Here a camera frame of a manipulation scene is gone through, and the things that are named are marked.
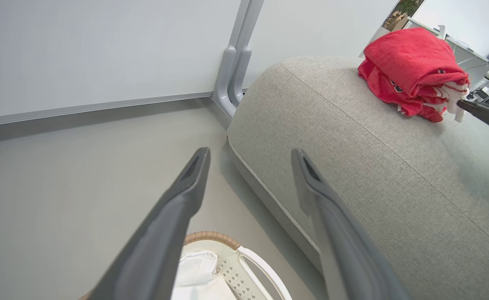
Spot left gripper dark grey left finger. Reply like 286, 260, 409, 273
89, 147, 211, 300

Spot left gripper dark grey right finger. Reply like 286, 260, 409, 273
291, 148, 412, 300

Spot red and white jersey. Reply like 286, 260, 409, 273
358, 27, 471, 123

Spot white cloth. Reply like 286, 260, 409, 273
171, 250, 237, 300

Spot grey fabric sofa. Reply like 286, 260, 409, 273
227, 56, 489, 300

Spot white wicker-rim laundry basket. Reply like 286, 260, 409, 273
78, 231, 293, 300

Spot brown cardboard boxes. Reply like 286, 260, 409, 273
384, 10, 410, 31

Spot grey partition leg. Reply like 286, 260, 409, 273
212, 46, 238, 120
228, 47, 252, 107

